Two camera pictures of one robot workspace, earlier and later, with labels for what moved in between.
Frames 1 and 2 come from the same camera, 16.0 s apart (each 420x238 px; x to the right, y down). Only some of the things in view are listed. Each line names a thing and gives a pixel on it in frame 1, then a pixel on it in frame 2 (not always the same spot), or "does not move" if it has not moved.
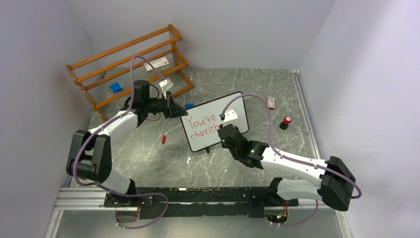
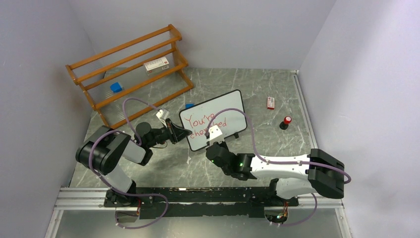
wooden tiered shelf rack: x=107 y=77 does not move
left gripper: x=172 y=109 -> x=175 y=133
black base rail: x=183 y=203 does not move
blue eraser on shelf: x=116 y=87 does not move
